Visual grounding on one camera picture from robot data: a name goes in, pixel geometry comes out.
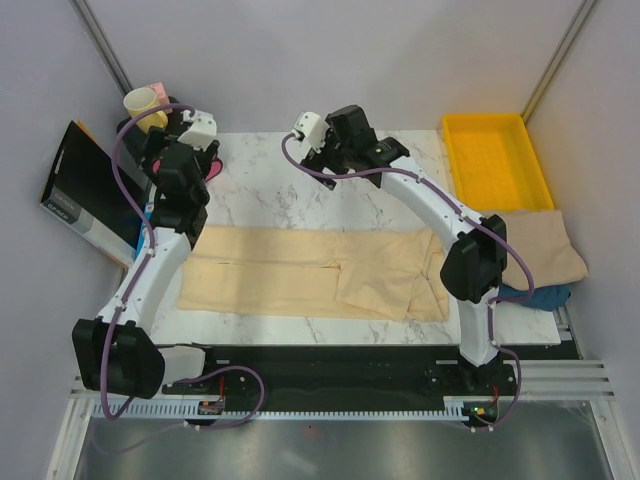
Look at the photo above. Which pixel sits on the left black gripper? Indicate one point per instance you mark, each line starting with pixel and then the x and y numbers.
pixel 156 140

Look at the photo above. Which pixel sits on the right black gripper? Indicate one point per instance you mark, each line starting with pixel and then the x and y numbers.
pixel 319 161

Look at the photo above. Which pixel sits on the cream yellow t shirt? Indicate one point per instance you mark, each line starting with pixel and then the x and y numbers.
pixel 364 275

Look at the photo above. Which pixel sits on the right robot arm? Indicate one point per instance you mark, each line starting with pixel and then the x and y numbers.
pixel 475 252

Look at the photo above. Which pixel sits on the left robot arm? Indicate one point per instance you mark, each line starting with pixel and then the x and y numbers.
pixel 114 351

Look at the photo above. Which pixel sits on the blue picture book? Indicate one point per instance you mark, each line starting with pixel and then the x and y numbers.
pixel 148 208

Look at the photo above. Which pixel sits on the black pink drawer unit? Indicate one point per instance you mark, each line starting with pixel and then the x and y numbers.
pixel 135 139

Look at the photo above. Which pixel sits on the yellow ceramic mug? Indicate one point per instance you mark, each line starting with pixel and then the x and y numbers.
pixel 141 100

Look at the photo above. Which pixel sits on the black cardboard box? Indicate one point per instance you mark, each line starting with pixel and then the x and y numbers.
pixel 81 191

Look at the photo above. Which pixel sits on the yellow plastic bin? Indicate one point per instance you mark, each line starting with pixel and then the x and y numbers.
pixel 493 163

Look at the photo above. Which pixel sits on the folded beige t shirt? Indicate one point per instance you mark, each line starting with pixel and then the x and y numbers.
pixel 541 240

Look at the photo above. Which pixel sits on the folded blue t shirt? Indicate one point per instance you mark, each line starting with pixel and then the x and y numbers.
pixel 546 298

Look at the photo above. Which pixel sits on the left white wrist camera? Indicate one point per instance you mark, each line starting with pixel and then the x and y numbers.
pixel 201 130

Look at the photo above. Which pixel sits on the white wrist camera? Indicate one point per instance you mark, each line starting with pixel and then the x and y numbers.
pixel 201 130
pixel 311 127

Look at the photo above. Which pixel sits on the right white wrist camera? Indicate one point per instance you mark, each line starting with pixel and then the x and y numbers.
pixel 311 127

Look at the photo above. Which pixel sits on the left corner aluminium post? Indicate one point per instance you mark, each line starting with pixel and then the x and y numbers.
pixel 102 44

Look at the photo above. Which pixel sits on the corner aluminium post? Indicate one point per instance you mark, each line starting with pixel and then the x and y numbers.
pixel 576 26
pixel 102 44

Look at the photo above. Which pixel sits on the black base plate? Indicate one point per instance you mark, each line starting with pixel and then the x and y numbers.
pixel 245 385

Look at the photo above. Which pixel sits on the left white cable duct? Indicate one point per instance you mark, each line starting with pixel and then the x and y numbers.
pixel 173 408

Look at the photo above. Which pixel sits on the white cable duct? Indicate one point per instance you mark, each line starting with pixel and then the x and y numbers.
pixel 489 409
pixel 173 408

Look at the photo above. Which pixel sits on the right corner aluminium post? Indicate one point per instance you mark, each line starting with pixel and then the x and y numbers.
pixel 576 26

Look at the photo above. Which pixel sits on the right white cable duct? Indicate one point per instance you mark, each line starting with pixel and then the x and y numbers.
pixel 489 409

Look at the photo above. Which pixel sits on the aluminium frame rail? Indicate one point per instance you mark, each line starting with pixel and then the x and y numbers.
pixel 529 379

